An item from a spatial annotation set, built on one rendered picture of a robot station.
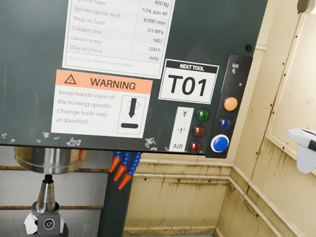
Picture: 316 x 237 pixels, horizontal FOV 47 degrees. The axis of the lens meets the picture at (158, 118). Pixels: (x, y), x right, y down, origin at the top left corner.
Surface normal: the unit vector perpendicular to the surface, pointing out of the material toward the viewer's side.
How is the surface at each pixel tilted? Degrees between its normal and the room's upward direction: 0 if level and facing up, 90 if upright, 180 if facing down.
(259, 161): 90
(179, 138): 90
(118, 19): 90
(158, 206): 90
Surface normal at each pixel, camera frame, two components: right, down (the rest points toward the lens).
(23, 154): -0.52, 0.19
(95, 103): 0.26, 0.36
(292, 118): -0.95, -0.07
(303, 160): -0.73, 0.10
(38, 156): -0.11, 0.31
